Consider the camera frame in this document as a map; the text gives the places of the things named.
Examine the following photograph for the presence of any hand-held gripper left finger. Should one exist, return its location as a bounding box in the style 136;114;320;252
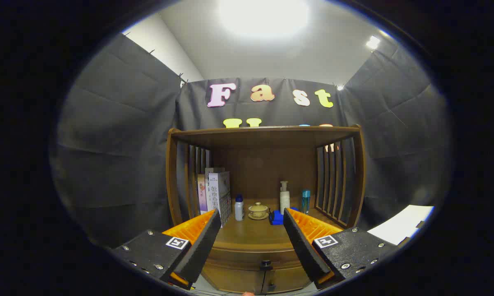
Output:
111;208;222;290

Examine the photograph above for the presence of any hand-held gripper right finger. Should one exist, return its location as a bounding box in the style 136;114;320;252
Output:
283;207;398;289

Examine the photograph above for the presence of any wooden drawer with black knob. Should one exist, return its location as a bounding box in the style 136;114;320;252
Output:
201;260;314;295

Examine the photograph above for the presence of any wooden countertop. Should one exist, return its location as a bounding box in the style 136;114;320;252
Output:
198;206;346;252

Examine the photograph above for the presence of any brown wooden cabinet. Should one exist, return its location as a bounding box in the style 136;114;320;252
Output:
166;125;367;295

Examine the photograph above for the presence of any white side cabinet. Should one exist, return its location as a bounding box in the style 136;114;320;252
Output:
367;205;435;246

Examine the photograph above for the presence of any folded blue cloth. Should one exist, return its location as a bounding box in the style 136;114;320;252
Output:
268;208;299;226

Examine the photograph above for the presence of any white pump bottle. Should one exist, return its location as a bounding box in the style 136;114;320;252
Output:
279;181;291;215

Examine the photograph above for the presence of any pink book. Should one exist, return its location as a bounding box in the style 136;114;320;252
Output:
197;174;209;215

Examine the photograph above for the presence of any thick white book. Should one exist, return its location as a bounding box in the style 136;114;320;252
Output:
208;171;232;228

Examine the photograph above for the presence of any beige lidded teacup with saucer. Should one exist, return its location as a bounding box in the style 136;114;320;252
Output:
248;202;270;221

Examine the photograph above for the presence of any large ceiling light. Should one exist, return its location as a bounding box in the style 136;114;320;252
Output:
216;0;312;40

